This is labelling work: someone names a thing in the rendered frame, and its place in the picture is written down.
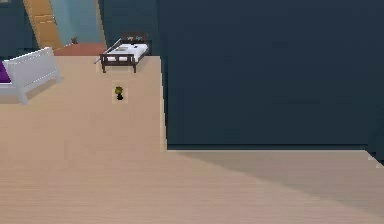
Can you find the thin grey bat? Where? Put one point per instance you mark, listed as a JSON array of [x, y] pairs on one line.
[[106, 51]]

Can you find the small brown object on floor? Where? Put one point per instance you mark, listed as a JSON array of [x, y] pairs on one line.
[[74, 40]]

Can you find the dark wooden bed white mattress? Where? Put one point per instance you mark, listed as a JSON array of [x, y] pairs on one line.
[[125, 55]]

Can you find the grey book on bed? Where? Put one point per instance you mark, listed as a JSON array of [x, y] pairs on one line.
[[121, 49]]

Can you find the small green house plant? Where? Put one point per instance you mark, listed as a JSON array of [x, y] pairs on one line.
[[119, 92]]

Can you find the white bed with purple cover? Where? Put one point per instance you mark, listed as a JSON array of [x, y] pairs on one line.
[[31, 71]]

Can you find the orange wooden room door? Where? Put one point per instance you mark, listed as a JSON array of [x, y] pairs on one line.
[[43, 23]]

